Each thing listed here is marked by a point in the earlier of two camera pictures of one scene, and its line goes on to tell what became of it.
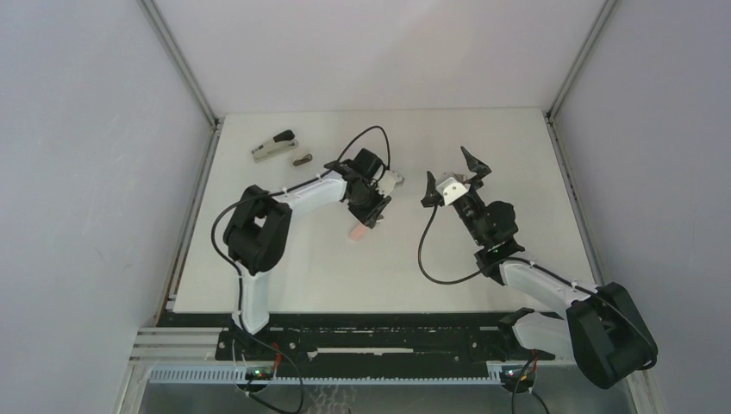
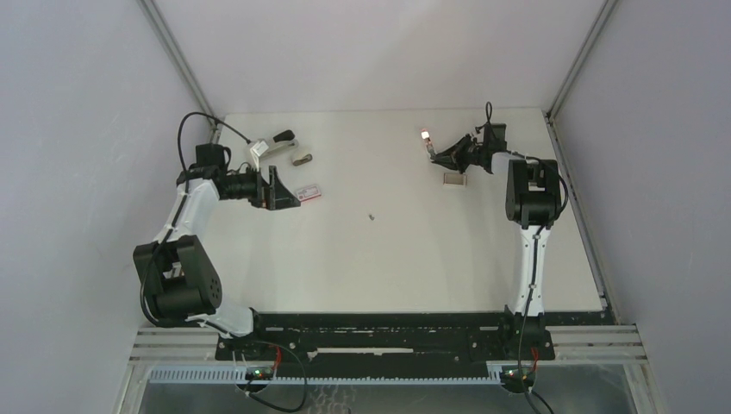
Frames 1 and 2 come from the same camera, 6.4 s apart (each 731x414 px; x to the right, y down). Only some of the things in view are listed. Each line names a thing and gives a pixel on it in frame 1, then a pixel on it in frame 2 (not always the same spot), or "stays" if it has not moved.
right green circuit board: [512, 377] stays
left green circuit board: [259, 373] stays
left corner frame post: [177, 56] stays
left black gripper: [368, 216] → [279, 197]
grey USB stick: [307, 158] stays
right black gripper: [475, 184] → [453, 157]
